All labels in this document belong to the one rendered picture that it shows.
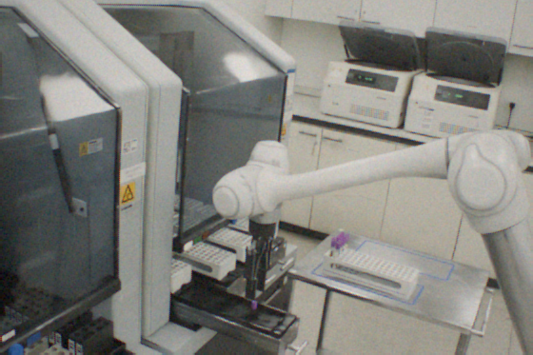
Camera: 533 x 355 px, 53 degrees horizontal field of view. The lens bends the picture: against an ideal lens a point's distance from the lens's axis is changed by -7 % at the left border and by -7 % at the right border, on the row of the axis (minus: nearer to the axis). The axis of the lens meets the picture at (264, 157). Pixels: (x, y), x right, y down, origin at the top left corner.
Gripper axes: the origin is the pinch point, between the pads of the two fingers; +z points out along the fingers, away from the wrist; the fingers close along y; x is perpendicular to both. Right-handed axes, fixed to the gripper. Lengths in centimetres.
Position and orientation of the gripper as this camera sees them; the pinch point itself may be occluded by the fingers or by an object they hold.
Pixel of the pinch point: (255, 285)
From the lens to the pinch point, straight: 161.8
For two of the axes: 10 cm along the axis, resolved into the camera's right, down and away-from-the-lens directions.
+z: -1.0, 9.5, 2.8
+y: -4.4, 2.1, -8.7
